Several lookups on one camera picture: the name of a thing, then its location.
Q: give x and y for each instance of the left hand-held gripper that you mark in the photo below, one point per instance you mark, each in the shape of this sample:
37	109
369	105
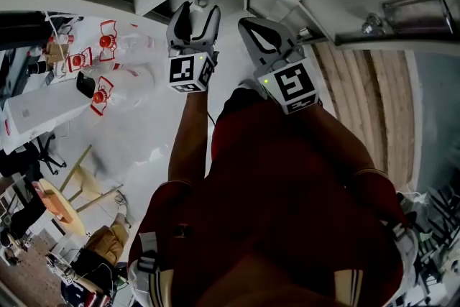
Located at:
181	70

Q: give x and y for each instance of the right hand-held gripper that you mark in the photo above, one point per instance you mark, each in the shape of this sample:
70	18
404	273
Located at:
294	82

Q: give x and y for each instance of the white plastic jar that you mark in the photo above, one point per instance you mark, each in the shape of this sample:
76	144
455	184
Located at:
201	5

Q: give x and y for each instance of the person's left forearm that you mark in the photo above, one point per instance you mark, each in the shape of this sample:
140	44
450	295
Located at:
188	140

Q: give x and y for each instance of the person's right forearm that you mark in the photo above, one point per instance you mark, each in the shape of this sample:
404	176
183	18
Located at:
338	140

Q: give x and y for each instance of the person's black trouser leg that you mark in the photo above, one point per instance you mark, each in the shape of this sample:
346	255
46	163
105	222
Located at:
239	106

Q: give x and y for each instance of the clear water jug red cap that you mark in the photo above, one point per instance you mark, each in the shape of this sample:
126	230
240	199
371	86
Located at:
98	96
76	60
106	40

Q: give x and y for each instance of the metal door latch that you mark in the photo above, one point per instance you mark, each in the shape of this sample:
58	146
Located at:
372	23

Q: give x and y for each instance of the wooden plank platform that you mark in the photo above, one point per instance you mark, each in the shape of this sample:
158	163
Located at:
359	111

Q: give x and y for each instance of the black rounded device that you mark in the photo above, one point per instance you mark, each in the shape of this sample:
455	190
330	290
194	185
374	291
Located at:
85	84

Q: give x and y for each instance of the small brown cardboard box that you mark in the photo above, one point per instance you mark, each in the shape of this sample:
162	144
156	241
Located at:
56	53

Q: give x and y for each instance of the person's red shirt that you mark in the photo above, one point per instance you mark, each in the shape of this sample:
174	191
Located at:
280	190

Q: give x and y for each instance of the clear plastic label holder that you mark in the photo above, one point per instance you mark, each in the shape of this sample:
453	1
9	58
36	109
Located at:
417	11

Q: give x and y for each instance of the black thermos bottle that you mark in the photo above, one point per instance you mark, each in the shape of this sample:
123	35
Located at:
37	67

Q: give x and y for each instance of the wooden stool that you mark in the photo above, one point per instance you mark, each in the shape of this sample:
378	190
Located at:
88	183

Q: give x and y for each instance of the black office chair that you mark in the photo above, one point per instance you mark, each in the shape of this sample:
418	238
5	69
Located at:
39	154

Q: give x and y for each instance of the orange box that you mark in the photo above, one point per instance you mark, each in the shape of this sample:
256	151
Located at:
54	201

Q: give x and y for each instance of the round wooden table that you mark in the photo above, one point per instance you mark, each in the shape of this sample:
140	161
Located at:
77	223

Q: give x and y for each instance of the person's face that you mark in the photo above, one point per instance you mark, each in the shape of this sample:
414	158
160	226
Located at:
276	285

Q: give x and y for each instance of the black metal rack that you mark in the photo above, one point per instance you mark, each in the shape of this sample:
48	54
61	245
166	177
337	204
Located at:
438	226

